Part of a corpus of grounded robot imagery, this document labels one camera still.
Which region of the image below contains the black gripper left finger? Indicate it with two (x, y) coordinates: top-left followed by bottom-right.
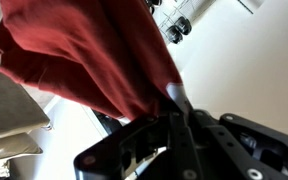
(73, 99), (186, 180)

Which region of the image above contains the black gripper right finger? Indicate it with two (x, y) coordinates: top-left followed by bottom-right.
(183, 99), (288, 180)

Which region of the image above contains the red printed t-shirt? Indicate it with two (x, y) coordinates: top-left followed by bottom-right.
(0, 0), (187, 122)

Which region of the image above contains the black shoe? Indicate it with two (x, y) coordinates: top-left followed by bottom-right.
(175, 15), (194, 36)
(145, 0), (164, 15)
(165, 24), (184, 45)

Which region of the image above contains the chrome wire shoe rack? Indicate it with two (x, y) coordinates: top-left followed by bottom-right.
(147, 0), (218, 45)

